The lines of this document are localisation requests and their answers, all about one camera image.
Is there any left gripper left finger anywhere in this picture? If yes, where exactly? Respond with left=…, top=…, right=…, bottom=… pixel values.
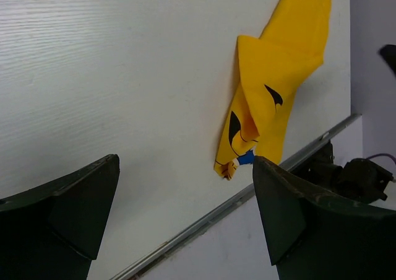
left=1, top=154, right=120, bottom=279

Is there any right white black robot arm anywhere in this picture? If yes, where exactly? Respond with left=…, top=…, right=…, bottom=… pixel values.
left=378, top=44, right=396, bottom=76

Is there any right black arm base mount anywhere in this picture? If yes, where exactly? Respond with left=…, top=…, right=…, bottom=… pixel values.
left=293, top=142, right=395, bottom=204

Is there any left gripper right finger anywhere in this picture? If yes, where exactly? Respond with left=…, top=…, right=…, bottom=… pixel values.
left=252, top=157, right=395, bottom=279

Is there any yellow printed cloth napkin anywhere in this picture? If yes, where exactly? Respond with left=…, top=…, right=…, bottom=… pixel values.
left=214, top=0, right=332, bottom=179

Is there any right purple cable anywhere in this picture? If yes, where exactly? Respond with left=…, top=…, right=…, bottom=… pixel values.
left=368, top=152, right=396, bottom=163

